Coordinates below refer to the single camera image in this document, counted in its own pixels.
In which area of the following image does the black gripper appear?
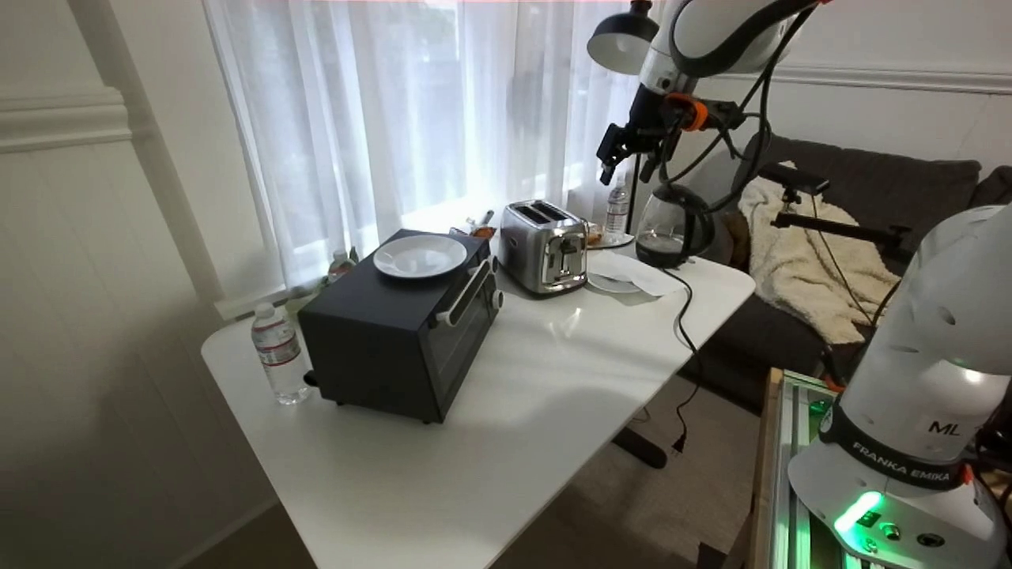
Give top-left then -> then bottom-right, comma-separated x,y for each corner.
593,100 -> 681,191

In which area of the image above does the silver two-slot toaster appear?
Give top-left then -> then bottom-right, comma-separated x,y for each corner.
496,199 -> 591,299

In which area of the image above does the small white plate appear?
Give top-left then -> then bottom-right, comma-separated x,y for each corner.
584,265 -> 665,307

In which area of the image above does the large white plate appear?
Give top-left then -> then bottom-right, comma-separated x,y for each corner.
369,232 -> 472,280

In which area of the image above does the black toaster oven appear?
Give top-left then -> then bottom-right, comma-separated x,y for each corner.
297,224 -> 505,428

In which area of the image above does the clear glass jar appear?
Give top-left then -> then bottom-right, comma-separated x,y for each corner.
599,184 -> 635,239

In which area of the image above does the black kettle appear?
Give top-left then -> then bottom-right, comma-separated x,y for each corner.
631,184 -> 719,269

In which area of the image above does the black floor lamp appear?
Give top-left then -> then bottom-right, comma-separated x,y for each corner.
584,5 -> 665,239

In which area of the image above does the orange tipped utensil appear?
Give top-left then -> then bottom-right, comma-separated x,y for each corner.
463,208 -> 498,244

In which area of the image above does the beige blanket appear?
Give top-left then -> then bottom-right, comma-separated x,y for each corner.
732,173 -> 899,349

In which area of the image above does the dark grey sofa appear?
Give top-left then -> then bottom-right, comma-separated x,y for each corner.
684,127 -> 1012,416

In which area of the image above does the black table foot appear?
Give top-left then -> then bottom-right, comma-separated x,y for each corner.
609,424 -> 670,474

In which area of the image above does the white sheer curtain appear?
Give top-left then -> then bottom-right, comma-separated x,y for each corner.
201,0 -> 647,293

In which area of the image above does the clear plastic water bottle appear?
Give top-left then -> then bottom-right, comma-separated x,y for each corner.
249,299 -> 316,408

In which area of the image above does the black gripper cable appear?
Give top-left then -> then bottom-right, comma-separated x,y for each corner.
672,0 -> 826,216

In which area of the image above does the black kettle power cable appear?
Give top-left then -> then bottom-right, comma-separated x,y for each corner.
657,261 -> 706,456

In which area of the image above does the black camera stand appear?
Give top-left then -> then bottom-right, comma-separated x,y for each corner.
755,154 -> 916,258

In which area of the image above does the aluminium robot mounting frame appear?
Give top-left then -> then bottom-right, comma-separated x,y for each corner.
723,363 -> 1012,569

